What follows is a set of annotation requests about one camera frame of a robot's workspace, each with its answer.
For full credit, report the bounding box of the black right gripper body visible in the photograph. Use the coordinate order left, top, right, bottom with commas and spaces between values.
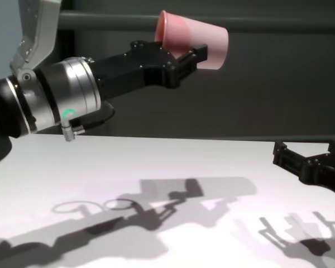
300, 152, 335, 201

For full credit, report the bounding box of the black frame post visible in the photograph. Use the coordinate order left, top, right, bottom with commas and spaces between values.
57, 27, 76, 64

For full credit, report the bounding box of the pink plastic cup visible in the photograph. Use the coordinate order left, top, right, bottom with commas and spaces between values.
154, 9, 229, 70

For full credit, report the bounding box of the left arm cable with plug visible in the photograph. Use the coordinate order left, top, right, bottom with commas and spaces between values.
61, 100, 116, 142

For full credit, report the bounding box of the grey metal frame bar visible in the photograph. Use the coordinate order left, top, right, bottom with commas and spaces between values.
58, 9, 335, 32

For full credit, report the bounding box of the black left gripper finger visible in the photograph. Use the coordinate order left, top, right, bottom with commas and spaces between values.
171, 44, 209, 89

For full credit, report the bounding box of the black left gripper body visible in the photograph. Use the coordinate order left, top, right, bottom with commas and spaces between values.
89, 40, 183, 101

